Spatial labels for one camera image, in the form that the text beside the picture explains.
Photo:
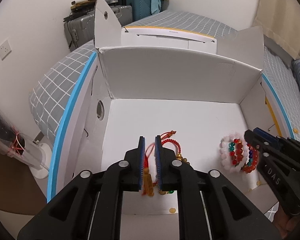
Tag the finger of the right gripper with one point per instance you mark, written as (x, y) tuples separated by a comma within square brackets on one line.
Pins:
[(264, 135), (254, 140)]

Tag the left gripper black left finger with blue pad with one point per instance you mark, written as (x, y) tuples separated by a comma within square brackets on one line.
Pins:
[(90, 206)]

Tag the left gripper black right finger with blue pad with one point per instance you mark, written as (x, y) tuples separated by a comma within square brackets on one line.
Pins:
[(209, 205)]

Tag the red cord bracelet gold plate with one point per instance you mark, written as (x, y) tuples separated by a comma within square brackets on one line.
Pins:
[(147, 178)]

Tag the red cord bracelet gold tube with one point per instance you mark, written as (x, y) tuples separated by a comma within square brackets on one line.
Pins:
[(166, 138)]

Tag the person's right hand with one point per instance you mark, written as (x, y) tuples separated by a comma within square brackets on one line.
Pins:
[(288, 226)]

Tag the clear plastic bag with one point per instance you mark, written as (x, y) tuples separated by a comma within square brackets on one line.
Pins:
[(12, 144)]

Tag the beige curtain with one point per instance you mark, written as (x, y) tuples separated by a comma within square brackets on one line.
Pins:
[(280, 21)]

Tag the blue yellow cardboard box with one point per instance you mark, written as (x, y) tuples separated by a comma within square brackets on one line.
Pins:
[(143, 81)]

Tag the teal suitcase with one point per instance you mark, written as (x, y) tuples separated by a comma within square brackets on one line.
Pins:
[(144, 8)]

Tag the white wall socket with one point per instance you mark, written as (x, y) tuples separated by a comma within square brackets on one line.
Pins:
[(5, 49)]

